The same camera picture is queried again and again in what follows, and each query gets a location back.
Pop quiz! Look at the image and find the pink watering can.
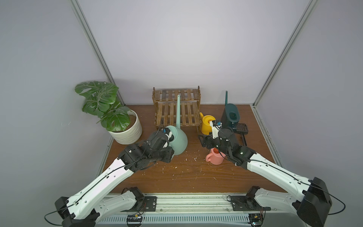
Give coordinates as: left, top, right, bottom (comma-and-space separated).
205, 148, 226, 165

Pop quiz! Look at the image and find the dark green watering can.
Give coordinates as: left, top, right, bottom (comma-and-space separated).
221, 91, 240, 129

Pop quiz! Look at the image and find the light green watering can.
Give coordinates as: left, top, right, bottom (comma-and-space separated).
167, 95, 188, 157

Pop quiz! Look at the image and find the brown wooden slatted shelf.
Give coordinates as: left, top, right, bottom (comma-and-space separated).
152, 87, 201, 131

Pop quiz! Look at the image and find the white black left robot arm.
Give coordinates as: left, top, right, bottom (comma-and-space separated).
55, 128, 176, 227

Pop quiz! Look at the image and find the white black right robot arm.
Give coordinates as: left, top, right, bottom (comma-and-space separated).
199, 128, 332, 227

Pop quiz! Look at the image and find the yellow watering can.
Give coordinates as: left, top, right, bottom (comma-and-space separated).
199, 113, 216, 135

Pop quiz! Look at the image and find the white ribbed plant pot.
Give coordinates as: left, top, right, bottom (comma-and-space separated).
109, 110, 142, 145

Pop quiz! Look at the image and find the green monstera plant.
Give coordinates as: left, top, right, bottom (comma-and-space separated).
75, 81, 131, 132

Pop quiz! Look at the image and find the left corner metal profile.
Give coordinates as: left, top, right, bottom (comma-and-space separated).
70, 0, 125, 106

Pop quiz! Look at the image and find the corner metal profile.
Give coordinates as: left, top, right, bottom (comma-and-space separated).
252, 0, 318, 108
70, 0, 125, 106

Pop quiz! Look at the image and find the right corner metal profile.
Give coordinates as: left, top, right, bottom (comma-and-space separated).
252, 0, 318, 108

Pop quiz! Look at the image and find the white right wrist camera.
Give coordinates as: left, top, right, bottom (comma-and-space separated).
209, 120, 222, 139

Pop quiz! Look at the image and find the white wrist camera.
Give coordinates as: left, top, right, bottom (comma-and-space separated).
209, 120, 222, 139
161, 127, 175, 148

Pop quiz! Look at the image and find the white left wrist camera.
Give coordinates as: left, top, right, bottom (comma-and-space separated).
161, 127, 175, 148

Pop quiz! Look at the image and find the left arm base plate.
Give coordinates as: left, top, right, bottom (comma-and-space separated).
126, 196, 157, 212

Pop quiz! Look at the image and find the aluminium front rail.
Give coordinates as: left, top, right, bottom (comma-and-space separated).
93, 192, 313, 227

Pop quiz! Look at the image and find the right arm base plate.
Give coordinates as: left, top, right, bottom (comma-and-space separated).
226, 195, 271, 211

